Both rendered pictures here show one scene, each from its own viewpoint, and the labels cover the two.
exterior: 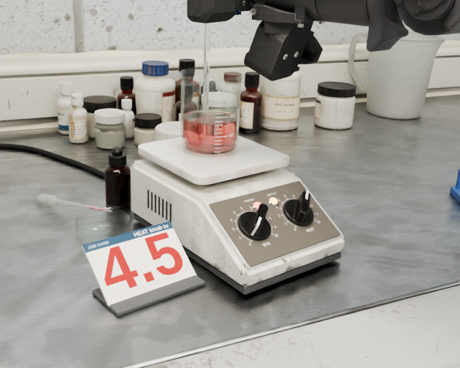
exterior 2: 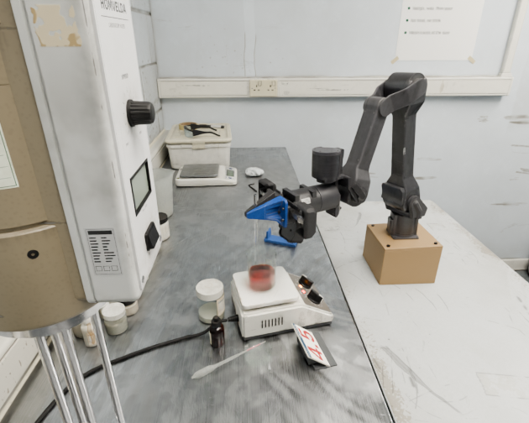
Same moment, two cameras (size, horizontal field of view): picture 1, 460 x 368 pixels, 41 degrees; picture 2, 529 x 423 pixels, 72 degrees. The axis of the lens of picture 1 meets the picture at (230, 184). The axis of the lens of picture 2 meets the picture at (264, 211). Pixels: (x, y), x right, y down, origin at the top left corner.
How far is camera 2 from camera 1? 0.75 m
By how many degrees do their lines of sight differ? 60
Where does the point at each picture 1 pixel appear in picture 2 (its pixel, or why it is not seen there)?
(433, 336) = (364, 289)
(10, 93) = (18, 354)
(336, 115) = (166, 232)
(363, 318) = (352, 300)
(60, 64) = not seen: hidden behind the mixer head
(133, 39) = not seen: hidden behind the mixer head
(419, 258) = (314, 271)
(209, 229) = (311, 312)
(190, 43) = not seen: hidden behind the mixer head
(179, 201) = (289, 312)
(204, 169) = (290, 293)
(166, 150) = (256, 298)
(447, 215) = (283, 250)
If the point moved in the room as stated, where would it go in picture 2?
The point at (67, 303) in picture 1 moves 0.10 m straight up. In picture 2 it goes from (321, 381) to (325, 339)
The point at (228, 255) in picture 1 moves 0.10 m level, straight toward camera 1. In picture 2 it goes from (324, 315) to (372, 329)
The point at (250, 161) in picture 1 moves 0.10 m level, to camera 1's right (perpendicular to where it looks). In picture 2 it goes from (283, 277) to (298, 255)
